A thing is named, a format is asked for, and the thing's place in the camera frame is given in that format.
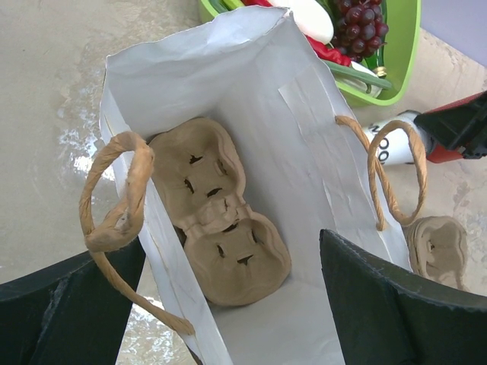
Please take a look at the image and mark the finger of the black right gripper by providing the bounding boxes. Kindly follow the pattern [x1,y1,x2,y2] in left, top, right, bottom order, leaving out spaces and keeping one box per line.
[412,90,487,159]

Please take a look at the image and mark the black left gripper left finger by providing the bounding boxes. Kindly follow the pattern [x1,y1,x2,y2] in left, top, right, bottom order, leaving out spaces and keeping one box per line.
[1,252,132,364]

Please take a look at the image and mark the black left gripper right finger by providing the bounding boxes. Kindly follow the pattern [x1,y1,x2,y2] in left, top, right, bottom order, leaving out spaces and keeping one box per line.
[320,230,486,364]

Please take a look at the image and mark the white paper coffee cup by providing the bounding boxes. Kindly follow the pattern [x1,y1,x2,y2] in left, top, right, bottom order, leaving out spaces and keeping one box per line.
[363,110,434,165]

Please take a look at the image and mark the brown pulp cup carrier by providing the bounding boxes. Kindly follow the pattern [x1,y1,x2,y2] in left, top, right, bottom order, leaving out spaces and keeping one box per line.
[405,216,467,291]
[149,118,291,306]

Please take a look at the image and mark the red straw holder cup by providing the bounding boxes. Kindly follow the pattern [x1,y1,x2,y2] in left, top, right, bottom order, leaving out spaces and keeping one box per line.
[425,90,487,164]

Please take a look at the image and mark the purple toy grapes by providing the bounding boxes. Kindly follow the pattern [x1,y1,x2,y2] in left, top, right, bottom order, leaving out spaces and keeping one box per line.
[330,0,389,62]

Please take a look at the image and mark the red toy chili pepper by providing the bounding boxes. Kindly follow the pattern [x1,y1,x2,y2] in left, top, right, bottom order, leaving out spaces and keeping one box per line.
[242,0,352,67]

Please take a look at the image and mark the white toy radish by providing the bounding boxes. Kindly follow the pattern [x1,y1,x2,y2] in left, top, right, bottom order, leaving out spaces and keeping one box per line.
[269,0,334,44]

